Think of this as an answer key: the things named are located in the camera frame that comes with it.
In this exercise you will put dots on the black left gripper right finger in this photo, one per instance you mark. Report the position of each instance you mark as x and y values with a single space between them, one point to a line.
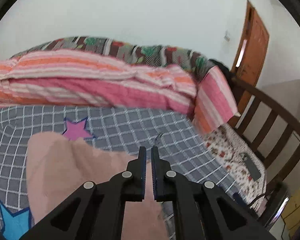
203 210

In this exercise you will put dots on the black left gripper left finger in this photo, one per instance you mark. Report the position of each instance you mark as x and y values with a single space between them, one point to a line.
95 211

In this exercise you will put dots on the pink knit sweater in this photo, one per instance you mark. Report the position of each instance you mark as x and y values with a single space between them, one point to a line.
57 166

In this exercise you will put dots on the black smartphone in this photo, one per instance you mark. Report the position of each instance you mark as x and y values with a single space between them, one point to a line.
252 168

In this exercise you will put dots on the floral white bedsheet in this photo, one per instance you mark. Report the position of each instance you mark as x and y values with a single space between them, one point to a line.
226 145

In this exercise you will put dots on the grey checked bedsheet with stars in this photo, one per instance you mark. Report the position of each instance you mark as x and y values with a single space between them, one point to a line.
113 129

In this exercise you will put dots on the yellow cardboard box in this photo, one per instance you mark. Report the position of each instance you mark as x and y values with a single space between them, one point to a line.
291 212

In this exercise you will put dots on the black garment on footboard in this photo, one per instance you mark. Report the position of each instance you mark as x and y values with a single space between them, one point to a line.
226 72

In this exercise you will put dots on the pink striped quilt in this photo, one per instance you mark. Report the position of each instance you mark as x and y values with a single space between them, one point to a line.
78 78

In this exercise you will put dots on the floral patchwork blanket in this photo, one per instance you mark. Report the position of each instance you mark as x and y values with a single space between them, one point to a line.
195 63

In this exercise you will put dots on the brown wooden door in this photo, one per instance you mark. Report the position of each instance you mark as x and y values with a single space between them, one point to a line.
252 49

